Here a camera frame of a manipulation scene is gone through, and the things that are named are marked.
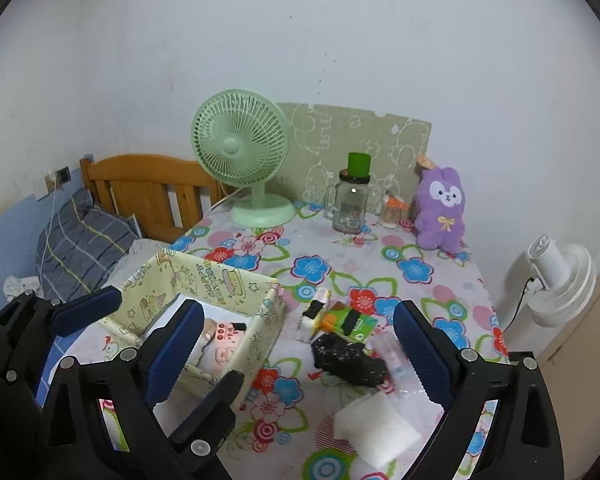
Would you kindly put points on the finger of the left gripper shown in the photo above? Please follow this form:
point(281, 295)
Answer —
point(210, 423)

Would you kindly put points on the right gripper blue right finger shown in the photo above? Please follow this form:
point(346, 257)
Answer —
point(435, 359)

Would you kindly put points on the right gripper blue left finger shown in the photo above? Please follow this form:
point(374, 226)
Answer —
point(165, 352)

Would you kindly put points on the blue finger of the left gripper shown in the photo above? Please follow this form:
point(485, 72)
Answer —
point(77, 314)

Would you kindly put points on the clear plastic bag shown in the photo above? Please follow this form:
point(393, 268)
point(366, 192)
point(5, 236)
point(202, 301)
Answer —
point(401, 379)

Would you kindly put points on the pink pig tissue pack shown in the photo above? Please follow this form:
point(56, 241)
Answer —
point(217, 344)

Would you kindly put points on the white sponge pad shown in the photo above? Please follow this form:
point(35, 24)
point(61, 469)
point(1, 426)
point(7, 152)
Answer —
point(375, 429)

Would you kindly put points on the black plastic bag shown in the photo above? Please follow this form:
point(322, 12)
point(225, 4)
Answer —
point(348, 361)

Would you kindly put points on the white crumpled cloth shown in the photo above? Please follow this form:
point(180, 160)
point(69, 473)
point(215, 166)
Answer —
point(14, 287)

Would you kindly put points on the blue plaid pillow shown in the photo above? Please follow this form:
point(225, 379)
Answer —
point(80, 246)

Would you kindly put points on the green tissue pack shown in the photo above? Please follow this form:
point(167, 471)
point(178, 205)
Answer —
point(349, 324)

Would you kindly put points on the yellow patterned fabric box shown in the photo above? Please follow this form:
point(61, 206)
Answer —
point(235, 293)

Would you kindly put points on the floral tablecloth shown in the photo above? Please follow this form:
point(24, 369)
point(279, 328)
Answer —
point(285, 427)

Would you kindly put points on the sushi shaped toy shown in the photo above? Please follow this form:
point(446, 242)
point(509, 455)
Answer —
point(311, 318)

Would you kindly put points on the purple plush bunny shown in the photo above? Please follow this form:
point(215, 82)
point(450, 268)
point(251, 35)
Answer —
point(440, 203)

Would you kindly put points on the wooden bed headboard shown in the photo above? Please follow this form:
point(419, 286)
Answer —
point(162, 192)

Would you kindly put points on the beige door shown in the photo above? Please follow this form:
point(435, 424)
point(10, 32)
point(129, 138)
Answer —
point(571, 369)

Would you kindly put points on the toothpick jar orange lid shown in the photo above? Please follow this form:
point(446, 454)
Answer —
point(393, 209)

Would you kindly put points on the white standing fan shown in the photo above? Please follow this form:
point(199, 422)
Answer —
point(565, 279)

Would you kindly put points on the glass mason jar mug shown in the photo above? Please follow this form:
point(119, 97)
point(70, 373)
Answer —
point(345, 203)

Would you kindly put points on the green cup on jar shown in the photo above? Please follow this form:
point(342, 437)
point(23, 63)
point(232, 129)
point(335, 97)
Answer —
point(359, 165)

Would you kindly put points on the green desk fan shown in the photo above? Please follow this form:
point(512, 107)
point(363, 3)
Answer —
point(241, 139)

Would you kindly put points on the green patterned board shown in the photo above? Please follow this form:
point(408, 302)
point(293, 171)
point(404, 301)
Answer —
point(321, 137)

